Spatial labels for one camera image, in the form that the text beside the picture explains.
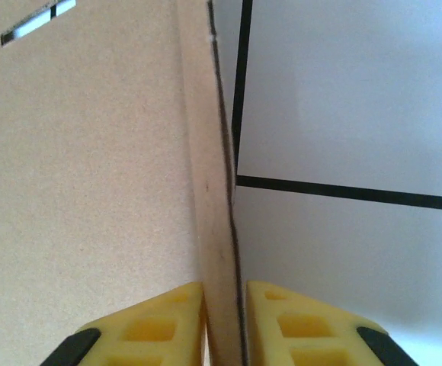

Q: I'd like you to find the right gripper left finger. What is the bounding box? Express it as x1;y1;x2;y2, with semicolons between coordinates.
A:
40;281;210;366

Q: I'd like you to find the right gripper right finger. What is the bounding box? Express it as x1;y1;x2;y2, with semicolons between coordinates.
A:
246;280;421;366

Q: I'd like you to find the brown cardboard paper box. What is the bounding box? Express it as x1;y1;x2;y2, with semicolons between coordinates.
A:
0;0;251;366

